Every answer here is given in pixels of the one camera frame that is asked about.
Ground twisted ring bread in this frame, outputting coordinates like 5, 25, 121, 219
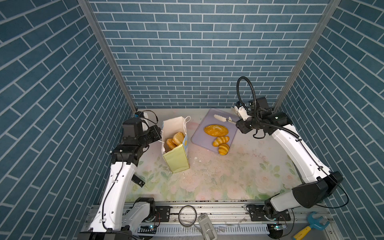
166, 139, 177, 150

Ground paper bag with floral sides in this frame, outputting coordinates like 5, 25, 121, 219
161, 116, 191, 173

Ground white metal tongs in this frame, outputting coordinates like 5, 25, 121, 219
214, 115, 236, 124

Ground striped croissant roll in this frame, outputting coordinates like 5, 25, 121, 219
213, 136, 230, 147

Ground triangular toast bread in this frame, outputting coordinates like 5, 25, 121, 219
172, 132, 185, 146

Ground sesame oval bread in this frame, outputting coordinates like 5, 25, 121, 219
204, 125, 229, 137

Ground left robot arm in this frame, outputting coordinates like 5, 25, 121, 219
78, 112, 161, 240

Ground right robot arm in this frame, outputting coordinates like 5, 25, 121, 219
234, 98, 344, 221

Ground striped round roll near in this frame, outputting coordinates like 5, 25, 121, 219
218, 143, 230, 156

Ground black clip on mat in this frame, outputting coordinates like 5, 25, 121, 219
131, 174, 146, 188

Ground floral table mat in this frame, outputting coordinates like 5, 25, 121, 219
126, 132, 301, 202

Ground lilac plastic tray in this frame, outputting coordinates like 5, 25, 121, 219
192, 109, 239, 155

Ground blue yellow toy wrench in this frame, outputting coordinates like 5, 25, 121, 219
293, 212, 330, 240

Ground grey handheld device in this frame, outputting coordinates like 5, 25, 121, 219
198, 214, 218, 240

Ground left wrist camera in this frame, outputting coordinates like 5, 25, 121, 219
134, 111, 149, 132

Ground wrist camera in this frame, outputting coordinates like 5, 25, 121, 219
134, 111, 149, 132
234, 106, 250, 121

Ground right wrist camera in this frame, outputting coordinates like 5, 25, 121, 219
234, 106, 250, 121

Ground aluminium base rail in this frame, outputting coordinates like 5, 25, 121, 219
136, 201, 342, 240

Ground grey cable loop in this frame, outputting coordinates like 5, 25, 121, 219
178, 205, 198, 228

